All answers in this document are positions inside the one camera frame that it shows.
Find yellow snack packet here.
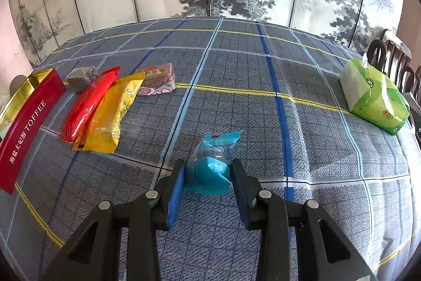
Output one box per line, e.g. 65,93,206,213
72,73,145,154

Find red snack packet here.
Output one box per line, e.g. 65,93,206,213
59,66,121,143

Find brown cake packet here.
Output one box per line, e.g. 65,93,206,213
136,63,176,96

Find grey-brown block snack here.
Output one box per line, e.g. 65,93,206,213
67,66,98,94

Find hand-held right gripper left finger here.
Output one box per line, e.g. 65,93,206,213
39,159,187,281

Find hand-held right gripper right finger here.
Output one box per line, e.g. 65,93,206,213
230,158,379,281

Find grey zigzag-edged cloth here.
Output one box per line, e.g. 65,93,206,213
406,93,421,128

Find blue snack packet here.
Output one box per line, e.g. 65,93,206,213
184,130,244,196

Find green tissue pack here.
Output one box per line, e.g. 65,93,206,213
339,54,410,136

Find dark wooden chair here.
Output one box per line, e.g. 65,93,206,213
399,65,421,97
367,29,412,81

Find red and gold tin box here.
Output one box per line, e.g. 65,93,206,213
0,68,67,194

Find round wooden disc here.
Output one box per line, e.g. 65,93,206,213
10,75,28,96

